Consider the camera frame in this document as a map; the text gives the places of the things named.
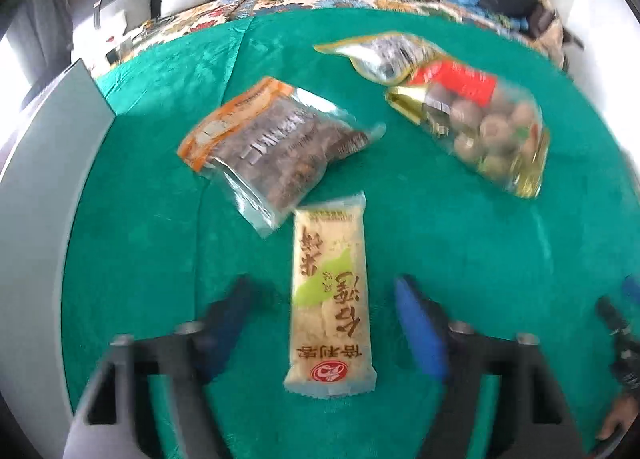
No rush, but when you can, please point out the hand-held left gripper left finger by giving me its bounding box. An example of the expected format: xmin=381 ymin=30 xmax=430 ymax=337
xmin=62 ymin=274 xmax=258 ymax=459

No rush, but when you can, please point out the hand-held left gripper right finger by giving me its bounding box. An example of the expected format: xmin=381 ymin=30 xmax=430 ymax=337
xmin=392 ymin=275 xmax=586 ymax=459

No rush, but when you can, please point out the beige rice cracker packet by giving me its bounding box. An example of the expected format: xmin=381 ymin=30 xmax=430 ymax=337
xmin=283 ymin=191 xmax=377 ymax=399

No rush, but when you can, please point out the brown snack packet orange label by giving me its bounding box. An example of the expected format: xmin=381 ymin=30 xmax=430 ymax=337
xmin=176 ymin=76 xmax=387 ymax=239

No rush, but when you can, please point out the round ball snack packet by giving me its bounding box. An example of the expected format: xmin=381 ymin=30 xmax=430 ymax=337
xmin=385 ymin=59 xmax=551 ymax=200

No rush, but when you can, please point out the silver gold snack packet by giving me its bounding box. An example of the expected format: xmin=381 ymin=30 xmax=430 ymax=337
xmin=313 ymin=31 xmax=451 ymax=87

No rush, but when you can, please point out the person's right hand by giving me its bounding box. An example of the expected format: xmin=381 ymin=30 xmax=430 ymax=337
xmin=597 ymin=389 xmax=640 ymax=441

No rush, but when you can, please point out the green satin bed cloth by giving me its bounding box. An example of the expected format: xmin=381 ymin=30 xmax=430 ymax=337
xmin=60 ymin=6 xmax=640 ymax=459

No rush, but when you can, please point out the beige printed cloth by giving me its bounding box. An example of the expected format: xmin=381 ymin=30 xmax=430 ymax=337
xmin=497 ymin=0 xmax=568 ymax=67

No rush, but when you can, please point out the floral bed sheet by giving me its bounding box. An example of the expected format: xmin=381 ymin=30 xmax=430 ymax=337
xmin=95 ymin=0 xmax=568 ymax=82

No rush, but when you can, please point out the grey curtain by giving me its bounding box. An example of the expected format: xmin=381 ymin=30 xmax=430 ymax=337
xmin=0 ymin=0 xmax=76 ymax=100

